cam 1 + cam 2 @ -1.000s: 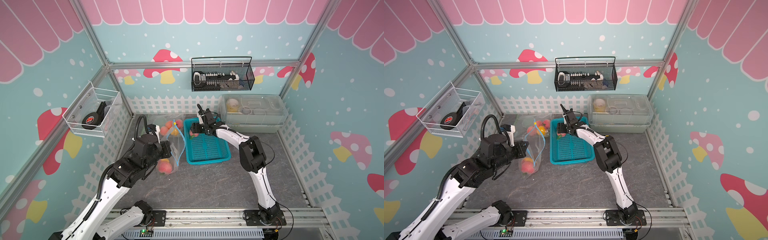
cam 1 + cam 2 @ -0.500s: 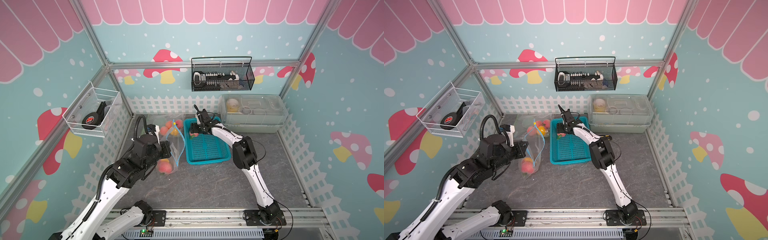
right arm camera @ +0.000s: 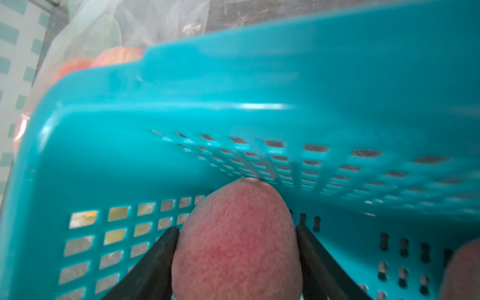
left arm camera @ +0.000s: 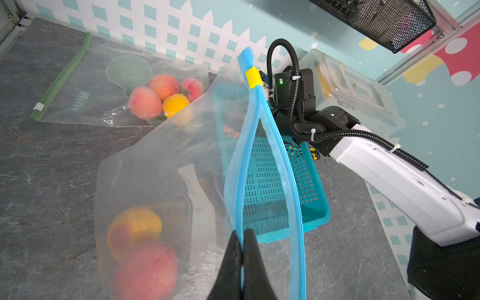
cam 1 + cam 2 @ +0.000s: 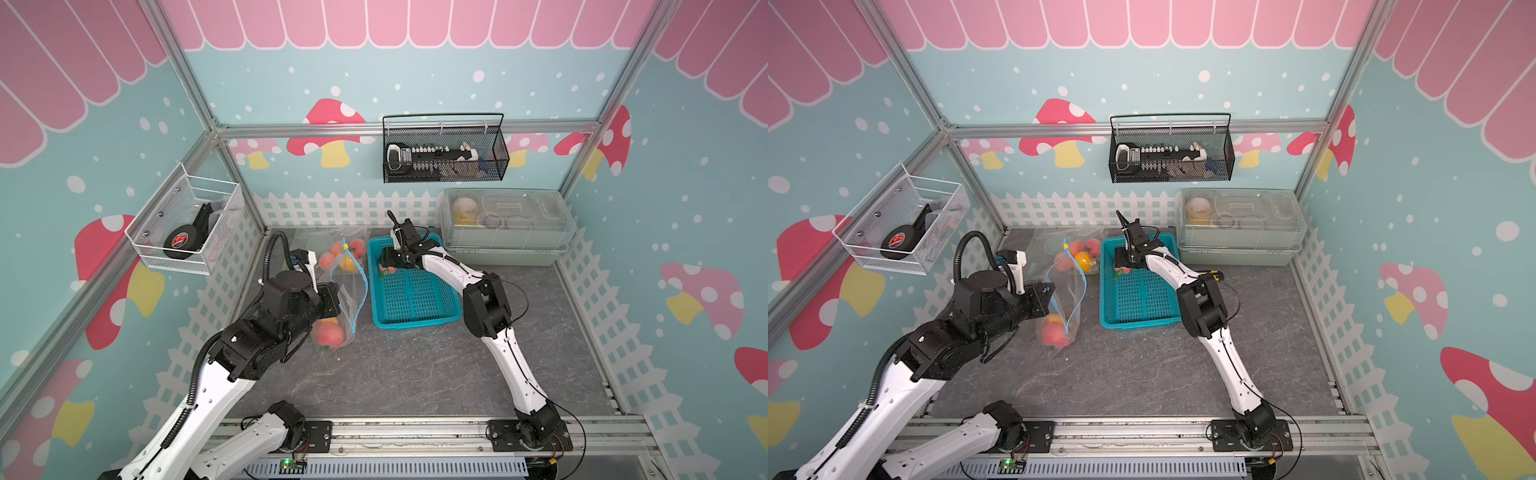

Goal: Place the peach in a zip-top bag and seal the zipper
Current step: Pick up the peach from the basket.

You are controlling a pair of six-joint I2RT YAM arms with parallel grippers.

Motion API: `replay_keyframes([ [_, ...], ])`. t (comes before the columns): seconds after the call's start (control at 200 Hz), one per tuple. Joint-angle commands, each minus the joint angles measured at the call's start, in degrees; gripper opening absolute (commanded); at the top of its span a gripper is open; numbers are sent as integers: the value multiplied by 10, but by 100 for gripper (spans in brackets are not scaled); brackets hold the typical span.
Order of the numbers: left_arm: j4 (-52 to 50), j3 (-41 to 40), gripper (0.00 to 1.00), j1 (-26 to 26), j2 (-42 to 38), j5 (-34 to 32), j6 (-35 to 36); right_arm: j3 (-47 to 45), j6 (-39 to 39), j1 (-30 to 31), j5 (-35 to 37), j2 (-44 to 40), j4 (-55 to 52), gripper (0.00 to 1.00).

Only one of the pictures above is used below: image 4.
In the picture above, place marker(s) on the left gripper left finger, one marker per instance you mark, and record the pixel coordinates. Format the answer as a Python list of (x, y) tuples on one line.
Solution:
[(228, 282)]

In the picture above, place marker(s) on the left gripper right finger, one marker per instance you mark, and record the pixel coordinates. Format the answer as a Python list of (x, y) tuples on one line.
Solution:
[(256, 285)]

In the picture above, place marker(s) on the blue stick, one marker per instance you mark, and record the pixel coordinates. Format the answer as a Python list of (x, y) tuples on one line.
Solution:
[(191, 171)]

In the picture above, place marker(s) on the pink peach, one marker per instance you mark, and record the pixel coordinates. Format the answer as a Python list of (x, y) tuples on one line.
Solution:
[(192, 89), (150, 272), (145, 104)]

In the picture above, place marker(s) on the orange-pink peach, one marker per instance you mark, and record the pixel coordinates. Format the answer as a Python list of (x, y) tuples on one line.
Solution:
[(164, 86)]

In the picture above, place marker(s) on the clear green zip-top bag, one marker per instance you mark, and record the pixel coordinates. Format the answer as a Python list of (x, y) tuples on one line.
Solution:
[(95, 86)]

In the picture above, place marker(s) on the yellow peach with leaf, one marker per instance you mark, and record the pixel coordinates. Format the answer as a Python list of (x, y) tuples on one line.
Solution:
[(132, 228)]

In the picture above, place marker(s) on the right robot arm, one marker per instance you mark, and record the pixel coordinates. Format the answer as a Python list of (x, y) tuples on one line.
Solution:
[(444, 261)]

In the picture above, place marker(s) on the yellow black utility knife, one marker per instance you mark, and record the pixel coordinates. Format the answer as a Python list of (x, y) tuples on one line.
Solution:
[(314, 153)]

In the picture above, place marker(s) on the teal plastic basket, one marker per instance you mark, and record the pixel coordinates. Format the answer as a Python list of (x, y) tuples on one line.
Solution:
[(265, 209)]

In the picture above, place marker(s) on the clear plastic storage box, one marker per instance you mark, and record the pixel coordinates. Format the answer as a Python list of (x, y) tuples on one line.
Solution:
[(336, 84)]

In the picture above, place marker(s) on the black wire wall basket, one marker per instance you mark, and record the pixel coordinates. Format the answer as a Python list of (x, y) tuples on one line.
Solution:
[(392, 24)]

